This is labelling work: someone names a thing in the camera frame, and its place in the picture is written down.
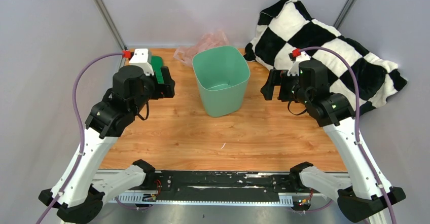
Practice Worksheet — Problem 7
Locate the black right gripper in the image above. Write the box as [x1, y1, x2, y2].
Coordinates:
[260, 69, 311, 106]

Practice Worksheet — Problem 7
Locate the green plastic trash bin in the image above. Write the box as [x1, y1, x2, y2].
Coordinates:
[192, 46, 250, 118]

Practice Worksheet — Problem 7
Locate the pink translucent trash bag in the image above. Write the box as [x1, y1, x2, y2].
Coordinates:
[173, 30, 230, 67]

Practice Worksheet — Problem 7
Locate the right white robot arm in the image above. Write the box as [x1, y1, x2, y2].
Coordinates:
[261, 60, 406, 223]

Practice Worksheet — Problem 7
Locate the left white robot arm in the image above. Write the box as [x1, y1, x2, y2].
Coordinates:
[39, 65, 175, 223]

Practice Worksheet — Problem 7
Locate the green folded cloth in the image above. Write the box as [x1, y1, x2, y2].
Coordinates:
[151, 55, 164, 84]

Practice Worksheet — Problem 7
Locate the black white checkered blanket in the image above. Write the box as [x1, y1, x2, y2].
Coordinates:
[243, 0, 408, 117]

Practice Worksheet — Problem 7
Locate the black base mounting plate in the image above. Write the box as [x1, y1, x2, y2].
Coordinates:
[136, 170, 318, 203]

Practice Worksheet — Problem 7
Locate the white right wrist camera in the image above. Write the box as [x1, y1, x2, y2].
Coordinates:
[288, 52, 311, 77]

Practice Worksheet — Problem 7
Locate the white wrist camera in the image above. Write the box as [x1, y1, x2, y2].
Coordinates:
[129, 48, 155, 76]
[288, 52, 311, 77]

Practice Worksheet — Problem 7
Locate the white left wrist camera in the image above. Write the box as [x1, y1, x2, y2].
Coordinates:
[129, 48, 155, 76]

